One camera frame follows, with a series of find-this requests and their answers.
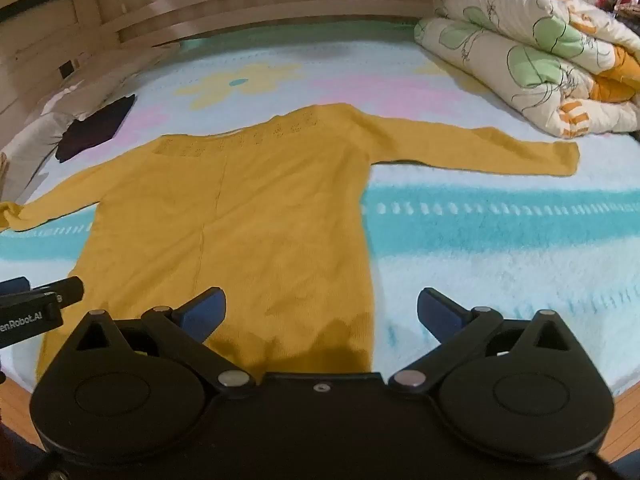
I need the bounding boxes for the floral fleece blanket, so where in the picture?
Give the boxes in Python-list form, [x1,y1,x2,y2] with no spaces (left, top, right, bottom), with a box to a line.
[0,20,640,411]

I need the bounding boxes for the yellow knit sweater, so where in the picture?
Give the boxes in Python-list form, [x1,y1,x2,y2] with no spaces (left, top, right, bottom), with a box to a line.
[0,102,581,376]

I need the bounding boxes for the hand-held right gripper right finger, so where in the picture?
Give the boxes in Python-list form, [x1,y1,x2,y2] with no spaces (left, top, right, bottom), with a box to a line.
[387,287,573,397]

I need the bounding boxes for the folded floral quilt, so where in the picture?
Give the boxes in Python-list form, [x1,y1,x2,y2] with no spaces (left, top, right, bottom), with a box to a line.
[414,0,640,138]

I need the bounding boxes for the beige pillow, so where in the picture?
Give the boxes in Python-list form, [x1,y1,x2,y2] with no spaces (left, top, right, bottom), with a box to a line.
[37,62,148,121]

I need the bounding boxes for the dark purple folded cloth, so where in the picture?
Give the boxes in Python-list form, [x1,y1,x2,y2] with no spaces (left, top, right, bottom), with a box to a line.
[56,94,137,163]

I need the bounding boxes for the wooden headboard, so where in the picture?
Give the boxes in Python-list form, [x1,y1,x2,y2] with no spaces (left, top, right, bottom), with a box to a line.
[95,0,451,53]

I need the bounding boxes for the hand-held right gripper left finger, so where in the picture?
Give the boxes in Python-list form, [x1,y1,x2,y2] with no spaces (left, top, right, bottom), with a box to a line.
[75,287,256,398]

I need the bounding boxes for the white pillow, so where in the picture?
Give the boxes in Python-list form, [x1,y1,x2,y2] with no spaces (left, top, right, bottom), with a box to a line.
[0,110,78,203]

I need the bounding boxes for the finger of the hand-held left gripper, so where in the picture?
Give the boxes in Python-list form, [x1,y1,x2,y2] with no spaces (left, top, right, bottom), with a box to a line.
[0,277,31,298]
[30,276,84,306]

